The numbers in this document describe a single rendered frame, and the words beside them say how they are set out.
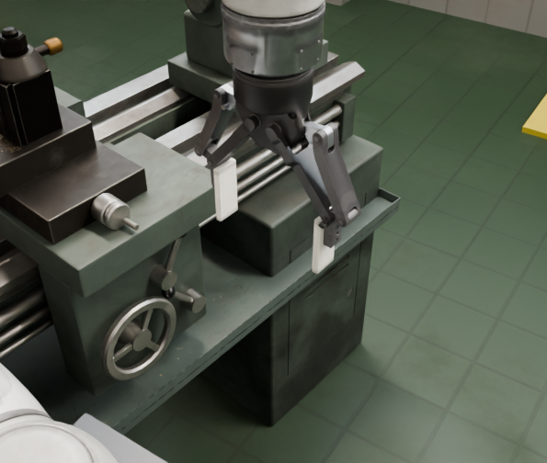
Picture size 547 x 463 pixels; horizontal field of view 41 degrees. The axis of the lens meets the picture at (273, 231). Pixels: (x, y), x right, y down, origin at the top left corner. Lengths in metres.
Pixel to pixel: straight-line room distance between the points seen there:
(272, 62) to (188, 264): 0.71
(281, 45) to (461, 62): 3.13
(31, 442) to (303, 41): 0.42
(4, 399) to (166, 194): 0.49
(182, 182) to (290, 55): 0.60
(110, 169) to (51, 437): 0.57
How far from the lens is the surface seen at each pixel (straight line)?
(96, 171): 1.17
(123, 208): 1.11
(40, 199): 1.13
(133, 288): 1.23
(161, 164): 1.25
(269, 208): 1.54
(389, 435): 2.00
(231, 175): 0.81
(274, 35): 0.63
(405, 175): 2.86
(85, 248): 1.10
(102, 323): 1.22
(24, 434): 0.70
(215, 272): 1.60
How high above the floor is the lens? 1.62
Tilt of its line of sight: 40 degrees down
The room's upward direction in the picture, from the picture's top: straight up
